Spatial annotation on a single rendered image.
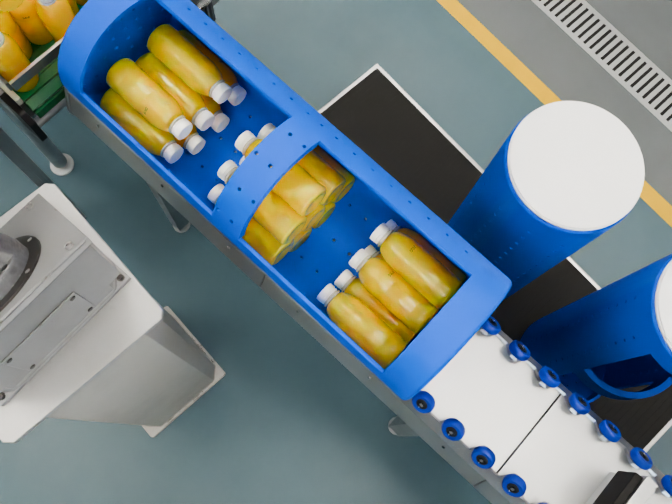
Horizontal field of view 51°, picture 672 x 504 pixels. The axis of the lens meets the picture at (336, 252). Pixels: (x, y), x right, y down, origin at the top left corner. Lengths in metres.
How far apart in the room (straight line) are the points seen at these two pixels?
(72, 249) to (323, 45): 1.84
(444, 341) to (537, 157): 0.50
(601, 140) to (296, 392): 1.28
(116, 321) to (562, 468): 0.88
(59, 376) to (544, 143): 1.00
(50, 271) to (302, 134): 0.47
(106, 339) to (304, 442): 1.21
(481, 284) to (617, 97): 1.79
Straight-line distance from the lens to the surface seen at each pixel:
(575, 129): 1.53
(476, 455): 1.40
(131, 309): 1.23
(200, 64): 1.39
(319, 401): 2.33
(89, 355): 1.24
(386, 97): 2.47
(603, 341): 1.70
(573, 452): 1.50
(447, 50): 2.77
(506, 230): 1.57
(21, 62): 1.64
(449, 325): 1.14
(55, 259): 1.04
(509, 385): 1.47
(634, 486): 1.38
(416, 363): 1.16
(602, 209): 1.49
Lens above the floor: 2.33
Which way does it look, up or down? 75 degrees down
